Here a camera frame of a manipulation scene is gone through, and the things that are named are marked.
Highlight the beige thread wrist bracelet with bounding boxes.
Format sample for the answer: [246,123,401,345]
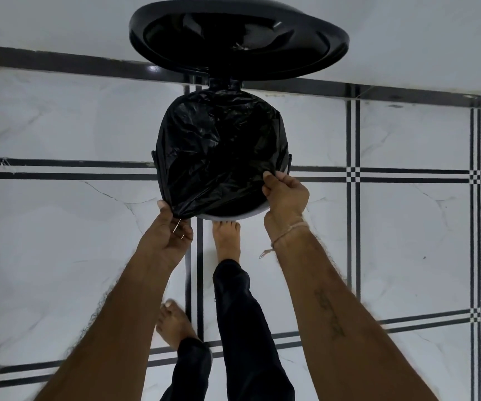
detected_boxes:
[259,221,310,260]

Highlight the person's black trousers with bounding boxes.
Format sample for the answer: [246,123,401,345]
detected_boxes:
[159,259,295,401]

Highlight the person's left forearm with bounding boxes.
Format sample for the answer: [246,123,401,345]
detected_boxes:
[32,246,175,401]

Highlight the person's right hand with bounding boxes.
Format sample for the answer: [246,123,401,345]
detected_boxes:
[261,170,310,243]

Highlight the black plastic trash bag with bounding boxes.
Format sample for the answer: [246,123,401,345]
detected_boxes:
[155,88,290,220]

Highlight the round pedal trash bin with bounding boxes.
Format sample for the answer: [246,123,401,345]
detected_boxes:
[151,75,293,222]

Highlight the person's right foot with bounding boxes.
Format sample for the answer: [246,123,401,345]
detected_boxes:
[212,220,242,264]

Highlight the person's foot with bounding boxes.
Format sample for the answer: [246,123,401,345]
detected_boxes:
[156,300,199,352]
[212,220,242,264]

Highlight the person's left hand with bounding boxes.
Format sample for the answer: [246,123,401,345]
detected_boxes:
[137,200,194,270]

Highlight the black round bin lid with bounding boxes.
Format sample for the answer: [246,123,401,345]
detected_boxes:
[129,0,350,85]

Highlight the person's right forearm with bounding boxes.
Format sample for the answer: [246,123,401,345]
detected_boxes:
[270,224,440,401]

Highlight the person's left foot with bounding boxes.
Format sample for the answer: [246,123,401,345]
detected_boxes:
[156,300,199,352]

